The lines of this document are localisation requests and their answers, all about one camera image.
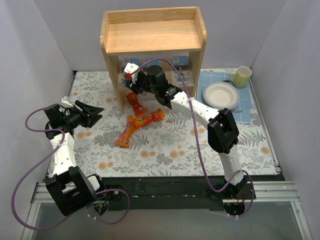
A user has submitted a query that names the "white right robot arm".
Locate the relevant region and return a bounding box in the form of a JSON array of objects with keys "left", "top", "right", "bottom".
[{"left": 124, "top": 63, "right": 248, "bottom": 199}]

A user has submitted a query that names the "orange razor pack upper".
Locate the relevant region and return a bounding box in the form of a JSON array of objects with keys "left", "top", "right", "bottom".
[{"left": 125, "top": 92, "right": 148, "bottom": 117}]

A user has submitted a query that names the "white paper plate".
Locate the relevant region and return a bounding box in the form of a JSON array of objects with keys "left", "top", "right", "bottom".
[{"left": 202, "top": 81, "right": 240, "bottom": 110}]

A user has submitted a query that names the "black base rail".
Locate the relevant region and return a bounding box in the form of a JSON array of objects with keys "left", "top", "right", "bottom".
[{"left": 31, "top": 174, "right": 301, "bottom": 211}]

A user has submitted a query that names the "yellow-green mug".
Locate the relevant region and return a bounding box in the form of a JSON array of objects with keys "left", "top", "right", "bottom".
[{"left": 229, "top": 66, "right": 252, "bottom": 88}]

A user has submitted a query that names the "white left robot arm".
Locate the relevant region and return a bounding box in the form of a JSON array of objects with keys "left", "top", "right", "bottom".
[{"left": 44, "top": 96, "right": 107, "bottom": 217}]

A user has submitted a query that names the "orange razor pack long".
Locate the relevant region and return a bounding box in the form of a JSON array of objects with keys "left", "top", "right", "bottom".
[{"left": 115, "top": 119, "right": 137, "bottom": 148}]

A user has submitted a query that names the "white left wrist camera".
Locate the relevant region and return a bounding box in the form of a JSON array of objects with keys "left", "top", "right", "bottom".
[{"left": 61, "top": 96, "right": 74, "bottom": 108}]

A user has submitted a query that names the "blue razor blister pack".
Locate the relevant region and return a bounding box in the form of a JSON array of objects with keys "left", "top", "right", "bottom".
[
  {"left": 121, "top": 58, "right": 140, "bottom": 84},
  {"left": 170, "top": 56, "right": 194, "bottom": 87},
  {"left": 140, "top": 57, "right": 162, "bottom": 69}
]

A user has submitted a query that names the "orange razor pack middle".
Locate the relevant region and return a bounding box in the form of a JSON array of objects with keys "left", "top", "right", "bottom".
[{"left": 128, "top": 108, "right": 165, "bottom": 129}]

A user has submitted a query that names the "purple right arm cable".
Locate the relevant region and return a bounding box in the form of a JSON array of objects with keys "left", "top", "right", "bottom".
[{"left": 132, "top": 57, "right": 256, "bottom": 218}]

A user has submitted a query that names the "wooden two-tier shelf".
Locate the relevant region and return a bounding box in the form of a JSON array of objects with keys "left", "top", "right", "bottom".
[{"left": 100, "top": 6, "right": 207, "bottom": 112}]

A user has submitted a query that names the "floral patterned table mat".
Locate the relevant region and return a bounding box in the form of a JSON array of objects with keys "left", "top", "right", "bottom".
[{"left": 70, "top": 71, "right": 278, "bottom": 177}]

